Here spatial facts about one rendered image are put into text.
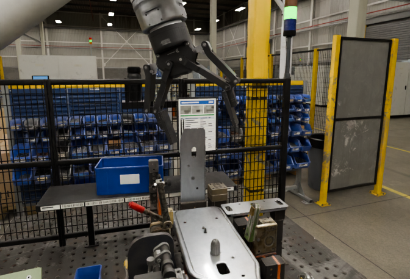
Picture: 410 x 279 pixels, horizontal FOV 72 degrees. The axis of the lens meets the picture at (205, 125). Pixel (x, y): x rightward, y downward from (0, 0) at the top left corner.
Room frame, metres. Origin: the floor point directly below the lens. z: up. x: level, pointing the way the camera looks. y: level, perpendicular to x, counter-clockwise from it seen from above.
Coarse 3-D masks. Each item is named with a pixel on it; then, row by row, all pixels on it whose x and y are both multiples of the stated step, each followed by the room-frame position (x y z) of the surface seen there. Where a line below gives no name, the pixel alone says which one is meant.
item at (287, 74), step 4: (284, 32) 1.64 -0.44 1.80; (288, 32) 1.63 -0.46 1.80; (292, 32) 1.63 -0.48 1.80; (284, 36) 1.66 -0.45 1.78; (288, 36) 1.65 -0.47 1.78; (292, 36) 1.66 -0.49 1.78; (288, 40) 1.65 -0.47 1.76; (288, 44) 1.65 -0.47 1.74; (288, 48) 1.65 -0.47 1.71; (288, 52) 1.65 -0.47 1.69; (288, 56) 1.65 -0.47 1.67; (288, 60) 1.65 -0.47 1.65; (288, 64) 1.65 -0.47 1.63; (288, 68) 1.65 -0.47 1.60; (288, 72) 1.65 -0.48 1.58; (284, 76) 1.66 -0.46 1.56; (288, 76) 1.65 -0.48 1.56
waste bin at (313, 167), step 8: (312, 136) 4.01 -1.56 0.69; (320, 136) 4.05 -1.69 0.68; (312, 144) 3.73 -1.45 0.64; (320, 144) 3.64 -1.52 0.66; (312, 152) 3.75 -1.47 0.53; (320, 152) 3.66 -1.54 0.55; (312, 160) 3.75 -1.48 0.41; (320, 160) 3.66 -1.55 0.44; (312, 168) 3.75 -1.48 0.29; (320, 168) 3.66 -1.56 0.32; (312, 176) 3.75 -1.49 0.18; (320, 176) 3.66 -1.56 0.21; (312, 184) 3.75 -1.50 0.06; (320, 184) 3.66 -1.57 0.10
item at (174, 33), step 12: (180, 24) 0.53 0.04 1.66; (156, 36) 0.52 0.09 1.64; (168, 36) 0.52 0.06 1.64; (180, 36) 0.53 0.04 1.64; (156, 48) 0.53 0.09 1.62; (168, 48) 0.53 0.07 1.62; (180, 48) 0.54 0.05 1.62; (192, 48) 0.54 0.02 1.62; (156, 60) 0.56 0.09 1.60; (192, 60) 0.54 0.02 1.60; (180, 72) 0.55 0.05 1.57
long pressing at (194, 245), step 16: (208, 208) 1.15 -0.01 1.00; (176, 224) 1.01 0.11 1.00; (192, 224) 1.01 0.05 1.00; (208, 224) 1.01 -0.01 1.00; (224, 224) 1.01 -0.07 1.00; (192, 240) 0.91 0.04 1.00; (208, 240) 0.91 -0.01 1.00; (224, 240) 0.91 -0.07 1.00; (240, 240) 0.91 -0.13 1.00; (192, 256) 0.82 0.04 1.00; (208, 256) 0.82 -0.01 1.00; (224, 256) 0.82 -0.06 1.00; (240, 256) 0.82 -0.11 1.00; (192, 272) 0.74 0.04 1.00; (208, 272) 0.74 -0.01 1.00; (240, 272) 0.74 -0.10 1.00; (256, 272) 0.75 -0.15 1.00
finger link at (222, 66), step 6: (204, 42) 0.53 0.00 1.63; (204, 48) 0.53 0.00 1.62; (210, 54) 0.53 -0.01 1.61; (216, 54) 0.54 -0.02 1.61; (216, 60) 0.53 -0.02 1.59; (222, 60) 0.54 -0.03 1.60; (222, 66) 0.52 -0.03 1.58; (228, 66) 0.54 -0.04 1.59; (222, 72) 0.52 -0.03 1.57; (228, 72) 0.52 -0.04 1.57; (228, 78) 0.52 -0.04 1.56; (234, 78) 0.52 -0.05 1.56
